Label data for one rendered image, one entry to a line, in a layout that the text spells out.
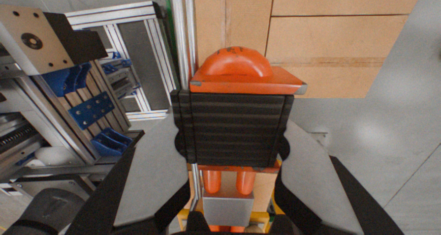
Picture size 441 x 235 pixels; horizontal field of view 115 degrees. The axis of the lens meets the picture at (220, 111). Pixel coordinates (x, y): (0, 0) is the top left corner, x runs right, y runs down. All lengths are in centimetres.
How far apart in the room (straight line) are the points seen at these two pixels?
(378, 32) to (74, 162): 141
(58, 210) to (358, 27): 135
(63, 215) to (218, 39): 87
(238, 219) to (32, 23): 58
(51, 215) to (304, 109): 177
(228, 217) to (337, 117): 182
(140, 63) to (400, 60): 215
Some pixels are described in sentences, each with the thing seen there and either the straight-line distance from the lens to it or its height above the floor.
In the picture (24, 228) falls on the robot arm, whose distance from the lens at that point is 75.
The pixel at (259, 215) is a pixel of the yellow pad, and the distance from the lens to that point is 56.
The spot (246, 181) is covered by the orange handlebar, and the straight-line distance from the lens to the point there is 18.
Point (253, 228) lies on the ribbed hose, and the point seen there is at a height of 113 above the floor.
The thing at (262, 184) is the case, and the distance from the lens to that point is 67.
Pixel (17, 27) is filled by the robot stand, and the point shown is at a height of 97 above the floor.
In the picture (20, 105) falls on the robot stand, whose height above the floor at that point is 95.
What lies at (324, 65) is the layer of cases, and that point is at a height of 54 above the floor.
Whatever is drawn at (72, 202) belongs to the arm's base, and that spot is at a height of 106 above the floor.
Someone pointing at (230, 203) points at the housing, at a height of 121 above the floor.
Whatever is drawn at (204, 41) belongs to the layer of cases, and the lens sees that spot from 77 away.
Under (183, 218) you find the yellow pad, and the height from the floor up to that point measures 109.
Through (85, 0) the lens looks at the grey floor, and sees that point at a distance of 168.
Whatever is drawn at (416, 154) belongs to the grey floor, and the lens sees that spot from 302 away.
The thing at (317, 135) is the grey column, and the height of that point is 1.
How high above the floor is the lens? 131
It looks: 60 degrees down
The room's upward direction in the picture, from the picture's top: 177 degrees counter-clockwise
